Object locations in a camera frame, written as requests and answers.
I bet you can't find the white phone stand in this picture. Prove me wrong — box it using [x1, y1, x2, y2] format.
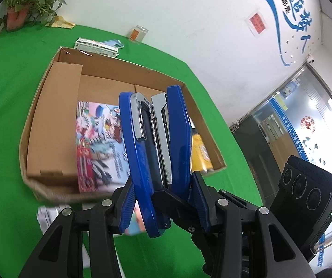
[37, 204, 74, 235]

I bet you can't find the white flat box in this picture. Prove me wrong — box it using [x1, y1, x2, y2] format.
[74, 37, 118, 57]

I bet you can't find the white hair dryer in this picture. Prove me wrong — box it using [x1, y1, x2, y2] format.
[82, 229, 123, 278]

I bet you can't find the cardboard box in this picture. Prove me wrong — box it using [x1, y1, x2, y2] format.
[19, 46, 227, 205]

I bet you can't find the potted green plant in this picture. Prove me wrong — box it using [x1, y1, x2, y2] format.
[0, 0, 68, 33]

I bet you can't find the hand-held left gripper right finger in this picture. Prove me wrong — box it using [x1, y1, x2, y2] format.
[190, 171, 317, 278]

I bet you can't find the blue wall lettering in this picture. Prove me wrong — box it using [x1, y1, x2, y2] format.
[240, 0, 314, 67]

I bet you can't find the red wall notice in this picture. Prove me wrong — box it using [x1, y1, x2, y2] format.
[245, 12, 269, 37]

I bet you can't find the pastel puzzle cube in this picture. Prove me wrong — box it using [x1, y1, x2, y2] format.
[124, 205, 147, 236]

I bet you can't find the glass door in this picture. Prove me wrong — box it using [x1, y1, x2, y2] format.
[230, 64, 332, 267]

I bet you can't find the yellow cloth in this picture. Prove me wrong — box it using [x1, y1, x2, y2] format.
[51, 17, 76, 29]

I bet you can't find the glass jar with orange label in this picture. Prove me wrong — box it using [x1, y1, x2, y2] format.
[129, 25, 149, 42]

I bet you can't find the colourful cartoon picture book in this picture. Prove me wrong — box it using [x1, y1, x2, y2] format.
[76, 101, 132, 193]

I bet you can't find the light blue phone case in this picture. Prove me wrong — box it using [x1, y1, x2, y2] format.
[100, 39, 125, 53]

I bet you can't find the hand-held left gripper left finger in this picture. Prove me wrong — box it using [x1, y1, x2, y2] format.
[18, 177, 139, 278]

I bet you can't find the blue stapler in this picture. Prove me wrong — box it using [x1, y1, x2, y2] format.
[118, 85, 194, 239]

